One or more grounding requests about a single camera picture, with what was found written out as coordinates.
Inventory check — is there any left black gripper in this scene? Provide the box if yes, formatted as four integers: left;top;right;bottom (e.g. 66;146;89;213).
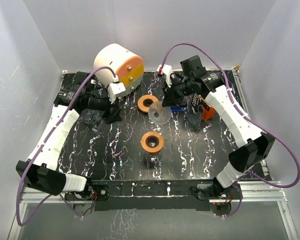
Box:
87;88;123;123

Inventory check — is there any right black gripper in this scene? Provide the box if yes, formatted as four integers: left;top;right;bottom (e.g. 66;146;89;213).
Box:
161;76;194;108

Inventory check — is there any clear glass dripper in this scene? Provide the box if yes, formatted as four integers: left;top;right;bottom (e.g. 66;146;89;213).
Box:
148;100;172;125

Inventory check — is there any coffee filter packet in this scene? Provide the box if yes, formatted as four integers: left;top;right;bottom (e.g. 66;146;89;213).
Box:
191;93;216;121

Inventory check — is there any glass carafe with brown band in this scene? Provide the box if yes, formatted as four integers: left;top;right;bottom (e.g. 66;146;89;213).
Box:
144;151;162;167

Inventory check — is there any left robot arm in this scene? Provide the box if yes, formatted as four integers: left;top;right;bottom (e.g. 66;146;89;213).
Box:
16;71;126;200

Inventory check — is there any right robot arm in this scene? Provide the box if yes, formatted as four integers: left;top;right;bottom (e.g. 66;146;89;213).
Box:
157;55;275;199

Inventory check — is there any dark glass dripper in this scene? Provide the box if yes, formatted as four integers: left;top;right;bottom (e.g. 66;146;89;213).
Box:
185;112;202;134

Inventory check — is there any white round drawer cabinet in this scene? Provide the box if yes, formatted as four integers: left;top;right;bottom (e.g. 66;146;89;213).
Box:
93;43;144;97

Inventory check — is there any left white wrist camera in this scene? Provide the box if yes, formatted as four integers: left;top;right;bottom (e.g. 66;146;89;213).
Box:
107;82;126;104

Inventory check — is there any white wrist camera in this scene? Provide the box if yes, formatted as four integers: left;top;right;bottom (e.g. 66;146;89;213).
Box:
107;82;126;104
157;64;173;88

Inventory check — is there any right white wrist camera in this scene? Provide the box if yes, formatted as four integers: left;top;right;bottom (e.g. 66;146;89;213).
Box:
157;64;173;88

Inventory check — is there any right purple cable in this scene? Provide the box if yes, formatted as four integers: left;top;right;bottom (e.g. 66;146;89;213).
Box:
159;43;300;189

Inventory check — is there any purple cable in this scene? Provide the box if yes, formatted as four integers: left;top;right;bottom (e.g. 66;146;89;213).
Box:
159;43;300;189
15;66;120;227

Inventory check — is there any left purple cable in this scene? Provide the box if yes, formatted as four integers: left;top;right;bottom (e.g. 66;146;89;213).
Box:
15;66;120;227

